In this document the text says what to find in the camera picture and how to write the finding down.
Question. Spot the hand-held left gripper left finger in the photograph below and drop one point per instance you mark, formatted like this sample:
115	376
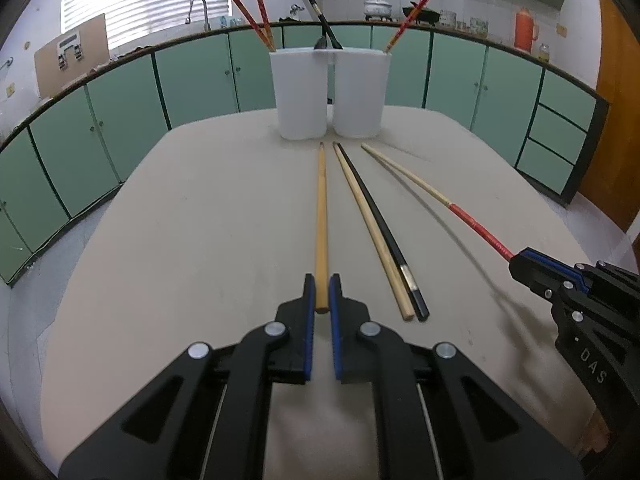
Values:
310	320

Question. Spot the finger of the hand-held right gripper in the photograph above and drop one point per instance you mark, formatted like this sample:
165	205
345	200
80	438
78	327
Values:
545	259
537	280

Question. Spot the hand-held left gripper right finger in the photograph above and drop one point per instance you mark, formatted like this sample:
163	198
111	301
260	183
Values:
335	320

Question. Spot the pale plain wooden chopstick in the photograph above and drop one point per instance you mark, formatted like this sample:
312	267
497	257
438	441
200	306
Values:
401	300

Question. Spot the red-ended wooden chopstick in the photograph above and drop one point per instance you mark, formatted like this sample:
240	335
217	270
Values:
250	20
406	24
261	7
480	230

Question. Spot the black chopstick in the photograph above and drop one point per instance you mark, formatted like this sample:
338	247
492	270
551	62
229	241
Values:
417	305
320	15

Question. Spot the yellowish plain wooden chopstick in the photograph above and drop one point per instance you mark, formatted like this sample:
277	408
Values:
321	220

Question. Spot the white double utensil holder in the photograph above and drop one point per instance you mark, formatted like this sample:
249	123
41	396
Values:
300	95

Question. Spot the black plastic spoon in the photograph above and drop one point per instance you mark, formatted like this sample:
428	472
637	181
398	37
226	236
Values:
336	44

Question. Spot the person's right hand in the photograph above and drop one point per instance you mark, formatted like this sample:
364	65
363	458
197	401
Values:
596	430

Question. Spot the wooden door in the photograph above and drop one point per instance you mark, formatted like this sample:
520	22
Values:
615	135

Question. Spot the small glass jar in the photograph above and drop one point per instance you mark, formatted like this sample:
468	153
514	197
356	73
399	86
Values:
543	53

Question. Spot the orange thermos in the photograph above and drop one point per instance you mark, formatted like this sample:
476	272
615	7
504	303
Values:
525	30

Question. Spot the patterned glass cups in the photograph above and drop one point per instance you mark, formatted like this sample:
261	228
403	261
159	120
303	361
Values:
477	24

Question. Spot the black wok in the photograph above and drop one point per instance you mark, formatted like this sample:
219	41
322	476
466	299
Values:
423	15

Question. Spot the white cooking pot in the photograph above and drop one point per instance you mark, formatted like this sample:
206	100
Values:
378	8

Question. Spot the row of green lower cabinets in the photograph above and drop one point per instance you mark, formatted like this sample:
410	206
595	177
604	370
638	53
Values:
60	150

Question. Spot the small chrome tap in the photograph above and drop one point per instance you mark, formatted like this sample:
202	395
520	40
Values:
297	8

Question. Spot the steel kitchen faucet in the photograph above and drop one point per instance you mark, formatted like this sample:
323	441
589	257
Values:
200	10

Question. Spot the cardboard box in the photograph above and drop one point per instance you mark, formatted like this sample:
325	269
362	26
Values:
72	55

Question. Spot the yellow wall socket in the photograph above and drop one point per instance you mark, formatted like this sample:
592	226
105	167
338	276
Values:
561	30

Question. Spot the metal towel rail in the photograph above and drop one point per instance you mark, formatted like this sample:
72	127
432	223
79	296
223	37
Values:
6	63

